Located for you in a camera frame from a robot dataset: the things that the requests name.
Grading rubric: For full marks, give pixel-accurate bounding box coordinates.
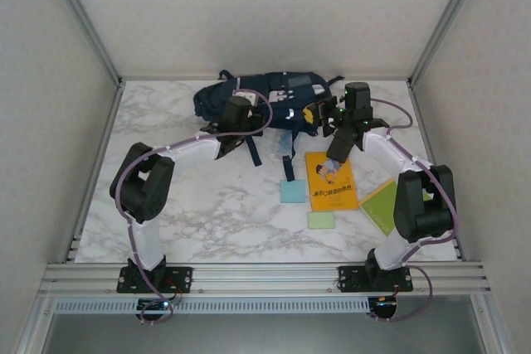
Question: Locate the navy blue student backpack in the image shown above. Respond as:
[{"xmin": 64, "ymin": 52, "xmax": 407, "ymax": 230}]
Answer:
[{"xmin": 192, "ymin": 68, "xmax": 345, "ymax": 193}]

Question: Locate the yellow paperback book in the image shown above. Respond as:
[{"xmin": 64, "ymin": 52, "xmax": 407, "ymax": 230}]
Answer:
[{"xmin": 304, "ymin": 150, "xmax": 360, "ymax": 212}]

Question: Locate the green notebook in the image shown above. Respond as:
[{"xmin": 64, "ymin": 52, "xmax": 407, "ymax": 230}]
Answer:
[{"xmin": 358, "ymin": 178, "xmax": 432, "ymax": 235}]

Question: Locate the small clear plastic packet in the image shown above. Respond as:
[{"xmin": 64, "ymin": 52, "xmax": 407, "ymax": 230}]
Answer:
[{"xmin": 271, "ymin": 129, "xmax": 296, "ymax": 160}]

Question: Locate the blue sticky note pad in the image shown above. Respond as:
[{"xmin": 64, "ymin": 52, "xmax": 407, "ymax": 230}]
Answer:
[{"xmin": 278, "ymin": 179, "xmax": 307, "ymax": 205}]

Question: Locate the green sticky note pad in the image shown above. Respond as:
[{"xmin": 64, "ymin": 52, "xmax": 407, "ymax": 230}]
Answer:
[{"xmin": 306, "ymin": 211, "xmax": 336, "ymax": 230}]

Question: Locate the small controller circuit board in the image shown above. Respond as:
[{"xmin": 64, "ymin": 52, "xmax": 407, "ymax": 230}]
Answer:
[
  {"xmin": 136, "ymin": 298, "xmax": 174, "ymax": 313},
  {"xmin": 368, "ymin": 295, "xmax": 400, "ymax": 310}
]

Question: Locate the aluminium table side rail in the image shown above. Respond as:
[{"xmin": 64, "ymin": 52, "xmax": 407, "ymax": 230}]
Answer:
[
  {"xmin": 61, "ymin": 80, "xmax": 125, "ymax": 264},
  {"xmin": 408, "ymin": 80, "xmax": 464, "ymax": 262}
]

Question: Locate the aluminium frame post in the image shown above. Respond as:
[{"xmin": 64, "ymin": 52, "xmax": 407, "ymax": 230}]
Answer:
[
  {"xmin": 408, "ymin": 0, "xmax": 491, "ymax": 88},
  {"xmin": 45, "ymin": 0, "xmax": 125, "ymax": 86}
]

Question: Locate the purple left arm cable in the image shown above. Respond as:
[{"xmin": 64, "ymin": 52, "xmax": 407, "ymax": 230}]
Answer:
[{"xmin": 114, "ymin": 88, "xmax": 275, "ymax": 326}]

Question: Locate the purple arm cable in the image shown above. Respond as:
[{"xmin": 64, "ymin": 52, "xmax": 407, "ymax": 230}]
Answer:
[
  {"xmin": 368, "ymin": 99, "xmax": 461, "ymax": 324},
  {"xmin": 114, "ymin": 88, "xmax": 275, "ymax": 326}
]

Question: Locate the aluminium mounting rail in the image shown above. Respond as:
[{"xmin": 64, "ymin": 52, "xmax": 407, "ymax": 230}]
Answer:
[{"xmin": 39, "ymin": 261, "xmax": 493, "ymax": 298}]

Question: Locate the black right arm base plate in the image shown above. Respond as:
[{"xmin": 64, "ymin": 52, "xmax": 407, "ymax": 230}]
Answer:
[{"xmin": 338, "ymin": 264, "xmax": 415, "ymax": 293}]

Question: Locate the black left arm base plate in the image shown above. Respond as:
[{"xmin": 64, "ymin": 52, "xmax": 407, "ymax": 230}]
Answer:
[{"xmin": 117, "ymin": 265, "xmax": 195, "ymax": 293}]

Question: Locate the grey slotted cable duct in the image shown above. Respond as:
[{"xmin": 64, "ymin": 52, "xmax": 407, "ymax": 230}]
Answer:
[{"xmin": 53, "ymin": 298, "xmax": 371, "ymax": 314}]

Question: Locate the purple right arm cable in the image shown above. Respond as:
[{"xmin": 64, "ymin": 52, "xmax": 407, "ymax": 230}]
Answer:
[{"xmin": 368, "ymin": 99, "xmax": 461, "ymax": 324}]

